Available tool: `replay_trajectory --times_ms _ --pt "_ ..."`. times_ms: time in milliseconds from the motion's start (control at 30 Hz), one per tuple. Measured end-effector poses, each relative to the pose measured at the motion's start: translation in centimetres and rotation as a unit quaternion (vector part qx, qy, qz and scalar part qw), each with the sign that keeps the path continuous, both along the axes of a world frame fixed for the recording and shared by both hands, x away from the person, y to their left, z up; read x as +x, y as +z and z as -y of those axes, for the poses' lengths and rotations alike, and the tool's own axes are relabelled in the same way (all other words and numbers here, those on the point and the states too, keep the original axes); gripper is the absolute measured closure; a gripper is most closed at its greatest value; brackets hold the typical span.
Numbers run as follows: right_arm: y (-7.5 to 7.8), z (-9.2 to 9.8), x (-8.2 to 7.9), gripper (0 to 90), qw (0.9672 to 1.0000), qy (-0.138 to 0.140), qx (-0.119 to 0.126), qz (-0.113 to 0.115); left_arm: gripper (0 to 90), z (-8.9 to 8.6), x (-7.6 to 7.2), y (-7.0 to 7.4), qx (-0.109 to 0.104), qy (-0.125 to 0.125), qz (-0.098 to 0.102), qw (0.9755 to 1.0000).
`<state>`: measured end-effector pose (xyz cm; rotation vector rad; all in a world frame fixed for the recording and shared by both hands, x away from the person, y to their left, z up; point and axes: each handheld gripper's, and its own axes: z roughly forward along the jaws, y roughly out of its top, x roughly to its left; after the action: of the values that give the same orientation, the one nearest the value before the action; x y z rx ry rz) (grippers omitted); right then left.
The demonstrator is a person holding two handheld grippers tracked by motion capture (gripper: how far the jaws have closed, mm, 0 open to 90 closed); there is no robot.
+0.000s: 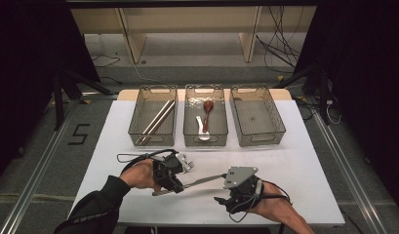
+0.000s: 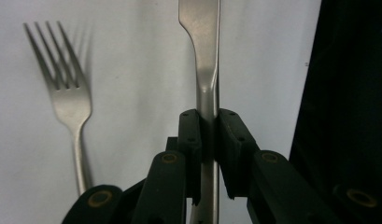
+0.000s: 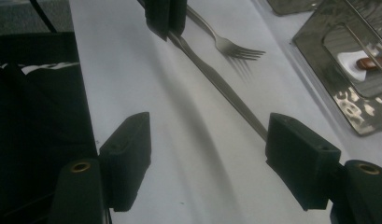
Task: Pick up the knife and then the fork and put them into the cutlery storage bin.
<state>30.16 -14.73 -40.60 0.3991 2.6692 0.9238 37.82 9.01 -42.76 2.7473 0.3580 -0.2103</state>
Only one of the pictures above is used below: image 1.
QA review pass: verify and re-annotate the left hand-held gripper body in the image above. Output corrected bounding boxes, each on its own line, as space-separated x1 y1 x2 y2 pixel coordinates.
151 152 195 195

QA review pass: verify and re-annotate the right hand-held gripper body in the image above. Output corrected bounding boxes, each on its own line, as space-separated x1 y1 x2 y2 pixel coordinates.
219 166 265 215

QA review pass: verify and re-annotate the steel table knife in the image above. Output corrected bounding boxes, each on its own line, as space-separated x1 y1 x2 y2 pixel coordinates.
151 174 226 197

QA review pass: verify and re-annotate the white ceramic spoon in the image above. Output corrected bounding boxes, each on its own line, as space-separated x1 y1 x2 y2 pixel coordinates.
195 115 212 142

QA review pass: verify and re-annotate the smoky clear plastic bin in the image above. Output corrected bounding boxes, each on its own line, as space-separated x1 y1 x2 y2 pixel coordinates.
128 84 180 148
229 84 288 148
182 83 229 148

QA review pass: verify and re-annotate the brown wooden spoon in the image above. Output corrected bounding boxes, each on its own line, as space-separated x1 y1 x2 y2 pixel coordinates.
201 99 215 134

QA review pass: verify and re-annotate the person's left hand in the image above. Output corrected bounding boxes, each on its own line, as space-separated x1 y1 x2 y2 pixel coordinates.
119 158 163 193

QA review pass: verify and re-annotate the person's right hand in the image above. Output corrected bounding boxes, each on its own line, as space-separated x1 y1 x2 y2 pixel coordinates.
250 180 288 216

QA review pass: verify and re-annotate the black tripod stand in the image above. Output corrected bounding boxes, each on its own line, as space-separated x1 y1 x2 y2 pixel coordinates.
274 62 332 126
52 69 114 131

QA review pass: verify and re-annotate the beige wooden desk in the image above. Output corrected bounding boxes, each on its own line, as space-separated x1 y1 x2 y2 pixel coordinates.
69 6 318 64

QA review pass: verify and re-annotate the black curtain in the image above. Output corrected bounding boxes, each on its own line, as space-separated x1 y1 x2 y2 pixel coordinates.
0 0 101 189
293 0 399 215

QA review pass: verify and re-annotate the left hand-held gripper cable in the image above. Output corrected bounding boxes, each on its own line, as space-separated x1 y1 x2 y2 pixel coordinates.
116 148 180 165

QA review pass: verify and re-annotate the hand-held gripper cable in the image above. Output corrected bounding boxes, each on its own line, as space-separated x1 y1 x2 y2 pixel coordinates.
228 179 293 224
116 148 180 165

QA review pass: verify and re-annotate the right hand-held gripper cable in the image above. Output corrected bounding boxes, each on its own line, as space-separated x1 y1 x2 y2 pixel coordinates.
228 179 293 224

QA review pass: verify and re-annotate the white floor cable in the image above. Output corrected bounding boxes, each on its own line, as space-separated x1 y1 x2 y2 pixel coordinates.
132 61 162 84

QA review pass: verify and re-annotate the short aluminium rail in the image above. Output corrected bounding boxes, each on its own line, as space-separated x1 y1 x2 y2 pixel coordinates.
80 92 120 100

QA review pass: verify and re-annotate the long aluminium rail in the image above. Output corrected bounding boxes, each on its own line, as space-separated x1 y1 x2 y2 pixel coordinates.
0 106 78 234
312 111 388 234

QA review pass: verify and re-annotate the white cable with plug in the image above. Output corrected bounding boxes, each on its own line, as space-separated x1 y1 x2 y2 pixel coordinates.
325 98 342 126

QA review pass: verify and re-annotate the black floor cable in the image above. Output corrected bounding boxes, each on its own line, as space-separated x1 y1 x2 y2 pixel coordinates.
91 54 123 86

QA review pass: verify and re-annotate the bundle of black cables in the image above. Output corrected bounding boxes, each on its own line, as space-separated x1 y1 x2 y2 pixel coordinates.
255 6 302 75

